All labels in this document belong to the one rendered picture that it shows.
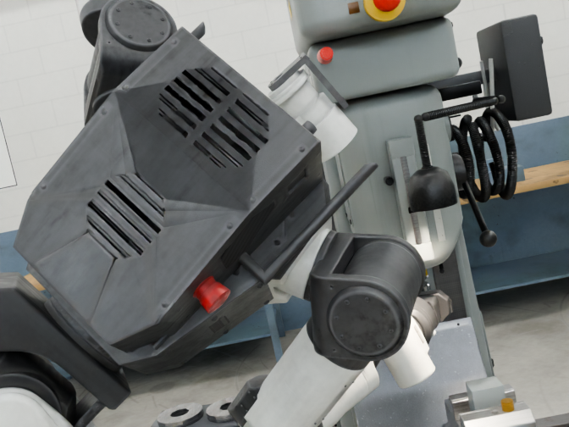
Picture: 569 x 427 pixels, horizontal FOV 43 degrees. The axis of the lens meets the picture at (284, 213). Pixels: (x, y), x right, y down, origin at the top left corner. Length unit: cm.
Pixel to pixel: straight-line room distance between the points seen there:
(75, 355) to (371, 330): 32
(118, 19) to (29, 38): 496
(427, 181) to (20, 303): 60
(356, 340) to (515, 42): 95
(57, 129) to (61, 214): 503
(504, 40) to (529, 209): 431
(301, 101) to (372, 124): 34
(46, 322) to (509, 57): 111
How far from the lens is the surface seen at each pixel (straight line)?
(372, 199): 127
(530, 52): 162
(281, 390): 92
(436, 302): 132
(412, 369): 116
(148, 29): 94
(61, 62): 581
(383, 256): 85
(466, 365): 180
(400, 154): 122
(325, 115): 94
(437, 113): 115
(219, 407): 146
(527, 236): 589
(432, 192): 111
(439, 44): 124
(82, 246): 77
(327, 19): 113
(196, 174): 72
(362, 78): 122
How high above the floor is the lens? 162
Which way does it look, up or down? 7 degrees down
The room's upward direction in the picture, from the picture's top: 12 degrees counter-clockwise
